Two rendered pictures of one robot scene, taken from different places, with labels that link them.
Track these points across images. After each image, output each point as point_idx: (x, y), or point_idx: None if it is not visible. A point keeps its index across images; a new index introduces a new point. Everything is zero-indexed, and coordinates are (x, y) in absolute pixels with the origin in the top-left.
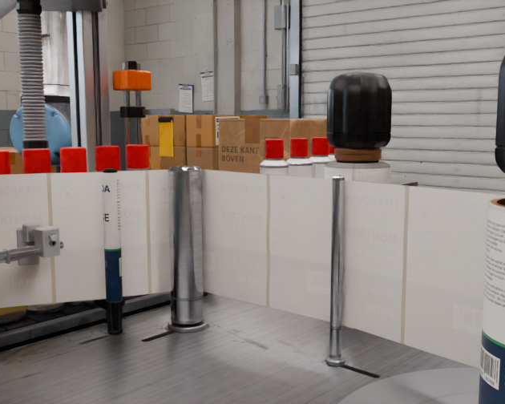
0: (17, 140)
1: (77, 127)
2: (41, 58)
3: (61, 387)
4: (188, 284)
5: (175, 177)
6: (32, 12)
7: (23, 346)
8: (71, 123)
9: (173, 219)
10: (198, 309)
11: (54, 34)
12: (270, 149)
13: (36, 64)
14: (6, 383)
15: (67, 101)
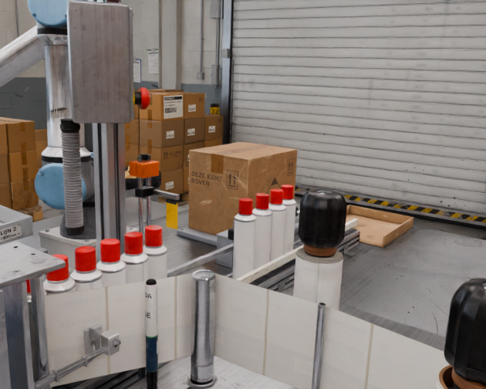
0: (41, 192)
1: (100, 201)
2: (79, 164)
3: None
4: (205, 356)
5: (198, 284)
6: (73, 131)
7: None
8: (95, 197)
9: (196, 312)
10: (211, 370)
11: (69, 107)
12: (243, 208)
13: (76, 170)
14: None
15: (81, 160)
